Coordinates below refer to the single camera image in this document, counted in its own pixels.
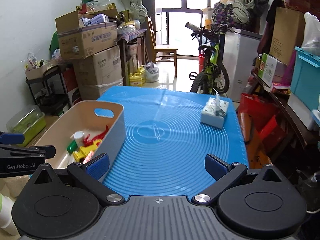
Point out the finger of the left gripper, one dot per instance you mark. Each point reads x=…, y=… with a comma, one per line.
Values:
x=11, y=138

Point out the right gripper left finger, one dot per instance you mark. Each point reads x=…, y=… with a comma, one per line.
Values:
x=90, y=175

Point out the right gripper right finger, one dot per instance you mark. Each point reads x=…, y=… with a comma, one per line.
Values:
x=226, y=176

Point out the yellow plastic toy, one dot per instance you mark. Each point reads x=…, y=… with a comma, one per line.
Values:
x=84, y=151

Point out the red lobster toy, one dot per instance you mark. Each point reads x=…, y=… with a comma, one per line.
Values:
x=88, y=140

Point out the green small bottle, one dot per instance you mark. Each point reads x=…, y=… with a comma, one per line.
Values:
x=72, y=147

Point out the white pill bottle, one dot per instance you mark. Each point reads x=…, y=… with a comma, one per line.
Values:
x=78, y=137

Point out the beige plastic storage bin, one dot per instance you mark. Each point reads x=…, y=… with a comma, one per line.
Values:
x=91, y=117

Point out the red patterned gift box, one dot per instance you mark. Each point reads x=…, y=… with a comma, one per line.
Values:
x=88, y=157

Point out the green clear lidded container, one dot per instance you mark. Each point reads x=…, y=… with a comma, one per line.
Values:
x=30, y=122

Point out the red paper bag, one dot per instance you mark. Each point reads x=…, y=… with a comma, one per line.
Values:
x=262, y=128

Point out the white tissue box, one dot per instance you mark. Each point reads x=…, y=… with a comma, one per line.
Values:
x=215, y=111

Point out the green lid white jar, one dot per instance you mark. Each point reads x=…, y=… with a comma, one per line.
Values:
x=6, y=222

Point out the black metal shelf rack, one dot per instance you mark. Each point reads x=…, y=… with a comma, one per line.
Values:
x=50, y=92

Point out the blue silicone baking mat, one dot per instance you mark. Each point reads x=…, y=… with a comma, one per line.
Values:
x=166, y=143

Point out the green black bicycle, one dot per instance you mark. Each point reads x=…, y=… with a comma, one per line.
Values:
x=211, y=44

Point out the lower cardboard box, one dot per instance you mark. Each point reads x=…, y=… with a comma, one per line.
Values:
x=98, y=73

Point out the yellow oil jug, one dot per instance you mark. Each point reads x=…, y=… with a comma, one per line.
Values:
x=137, y=79

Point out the green white box on shelf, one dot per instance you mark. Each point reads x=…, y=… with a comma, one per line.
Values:
x=271, y=70

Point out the upper open cardboard box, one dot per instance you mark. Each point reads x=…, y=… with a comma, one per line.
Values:
x=77, y=41

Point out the teal plastic storage bin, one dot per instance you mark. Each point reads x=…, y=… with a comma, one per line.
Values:
x=305, y=82

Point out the white freezer cabinet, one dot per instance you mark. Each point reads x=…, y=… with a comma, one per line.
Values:
x=239, y=52

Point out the wooden chair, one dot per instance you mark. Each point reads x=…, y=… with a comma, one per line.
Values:
x=161, y=53

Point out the tall brown cardboard box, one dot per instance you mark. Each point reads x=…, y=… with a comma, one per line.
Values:
x=287, y=34

